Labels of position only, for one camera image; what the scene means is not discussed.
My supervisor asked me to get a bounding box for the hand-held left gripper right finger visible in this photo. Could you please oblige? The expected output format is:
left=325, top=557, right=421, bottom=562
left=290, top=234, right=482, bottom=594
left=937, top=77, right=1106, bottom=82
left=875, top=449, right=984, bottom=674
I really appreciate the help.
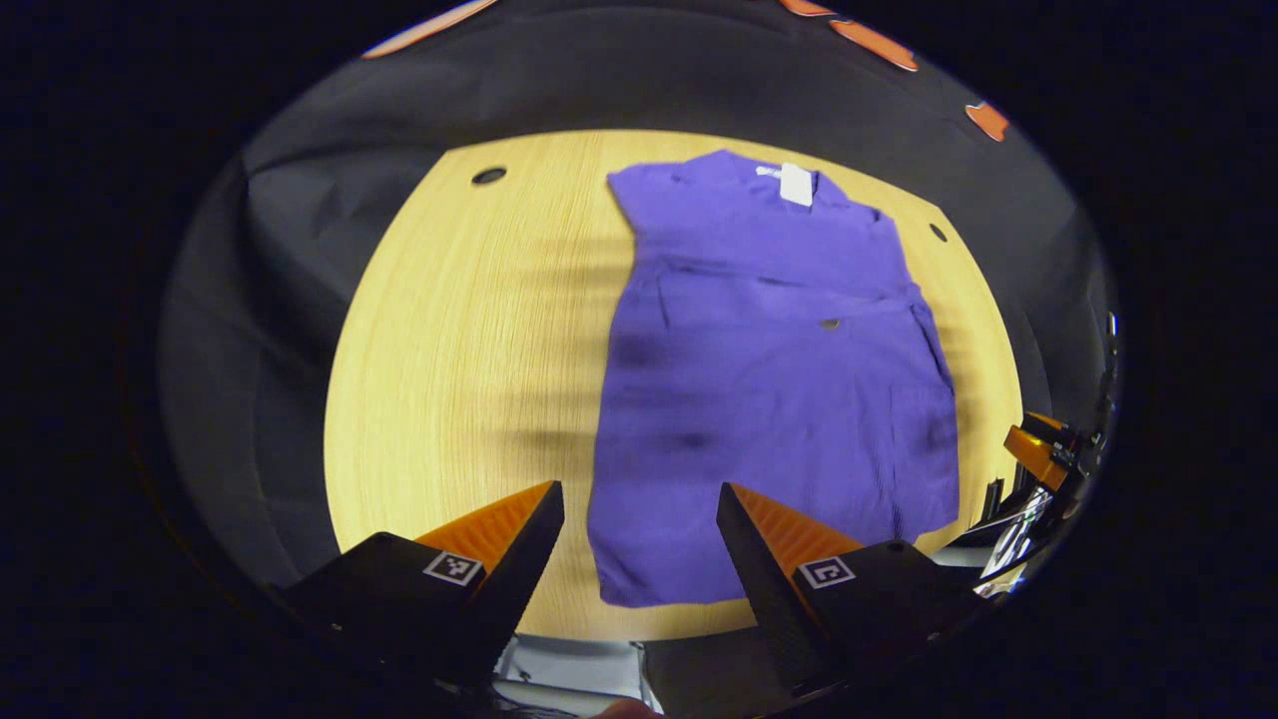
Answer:
left=715, top=481, right=986, bottom=700

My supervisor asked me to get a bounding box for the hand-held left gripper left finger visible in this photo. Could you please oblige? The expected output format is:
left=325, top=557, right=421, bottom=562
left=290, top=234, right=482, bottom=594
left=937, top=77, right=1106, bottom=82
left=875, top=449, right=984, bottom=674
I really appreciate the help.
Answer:
left=276, top=479, right=566, bottom=690

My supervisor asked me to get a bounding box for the purple shirt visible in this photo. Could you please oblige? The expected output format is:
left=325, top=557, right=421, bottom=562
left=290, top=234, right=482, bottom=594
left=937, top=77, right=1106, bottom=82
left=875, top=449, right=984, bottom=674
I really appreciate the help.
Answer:
left=586, top=150, right=961, bottom=608

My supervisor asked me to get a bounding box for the black backdrop cloth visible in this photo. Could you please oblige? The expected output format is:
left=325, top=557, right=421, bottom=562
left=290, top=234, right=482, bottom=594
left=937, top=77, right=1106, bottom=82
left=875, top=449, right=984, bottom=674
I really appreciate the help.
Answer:
left=158, top=0, right=1119, bottom=600

